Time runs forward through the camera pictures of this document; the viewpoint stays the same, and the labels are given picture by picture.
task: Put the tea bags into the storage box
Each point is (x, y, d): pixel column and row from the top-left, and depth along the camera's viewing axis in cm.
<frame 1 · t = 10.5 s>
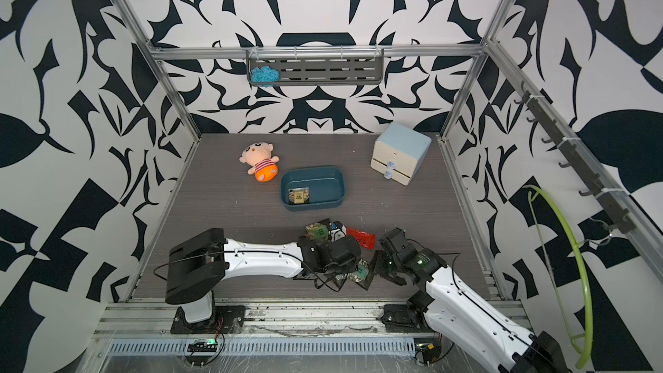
left hand: (358, 257, 81), fingers closed
right hand: (369, 263, 81), fingers open
teal plastic storage box: (312, 186, 104), on the table
plush baby doll toy: (263, 166, 104), point 7 cm above the table
cream blue mini drawer cabinet: (399, 153, 97), point 15 cm above the table
upper penguin drawer knob: (391, 165, 101), point 9 cm above the table
lower penguin drawer knob: (388, 174, 104), point 4 cm above the table

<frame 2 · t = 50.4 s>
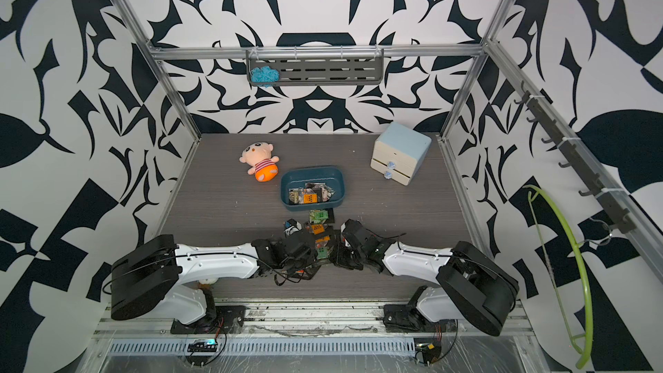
left hand: (318, 250, 84), fingers closed
right hand: (325, 256, 84), fingers closed
green label tea bag: (318, 216, 96), point 2 cm above the table
orange label tea bag: (317, 229, 92), point 2 cm above the table
the other named things where they were.

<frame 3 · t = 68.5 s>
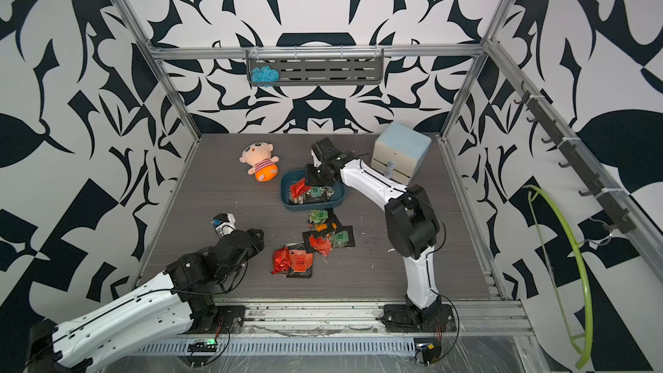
left hand: (256, 231, 79), fingers open
right hand: (303, 175, 91), fingers closed
red foil tea bag: (281, 261, 84), point 3 cm above the table
red label tea bag: (299, 261, 85), point 2 cm above the table
crumpled red label tea bag: (324, 246, 89), point 2 cm above the table
small red tea bag: (298, 190, 93), point 10 cm above the table
green label tea bag 2: (340, 239, 91), on the table
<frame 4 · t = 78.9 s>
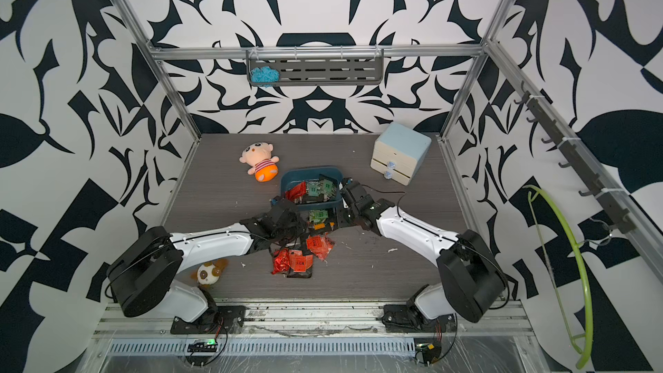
left hand: (305, 219, 88), fingers open
right hand: (335, 210, 87), fingers closed
green label tea bag 2: (325, 187, 101), point 4 cm above the table
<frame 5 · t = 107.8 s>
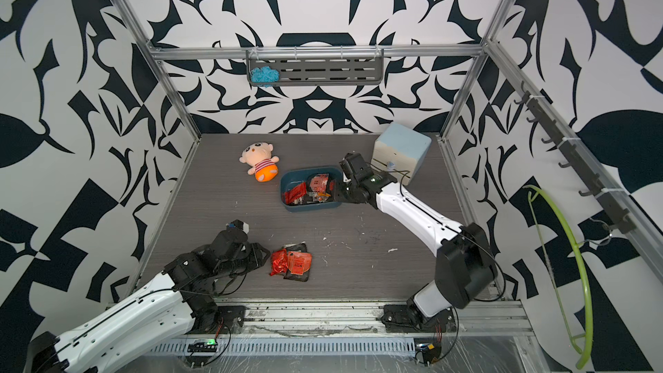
left hand: (264, 249, 79), fingers open
right hand: (331, 188, 84), fingers open
orange label tea bag: (323, 197, 97), point 5 cm above the table
crumpled red label tea bag: (318, 182, 98), point 7 cm above the table
